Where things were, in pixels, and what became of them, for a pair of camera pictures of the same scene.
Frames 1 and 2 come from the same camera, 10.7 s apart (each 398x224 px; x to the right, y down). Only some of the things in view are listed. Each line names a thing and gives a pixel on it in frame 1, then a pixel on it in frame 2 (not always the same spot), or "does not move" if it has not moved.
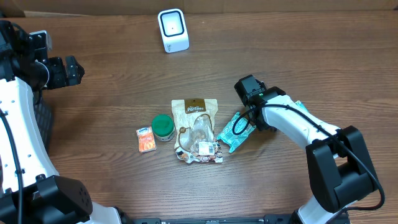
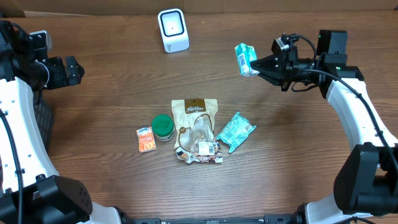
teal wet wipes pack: (236, 132) does not move
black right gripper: (264, 126) → (281, 68)
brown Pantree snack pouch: (194, 136) does not move
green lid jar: (163, 127) does not move
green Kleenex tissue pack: (300, 106) → (245, 54)
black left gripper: (62, 79) does not move
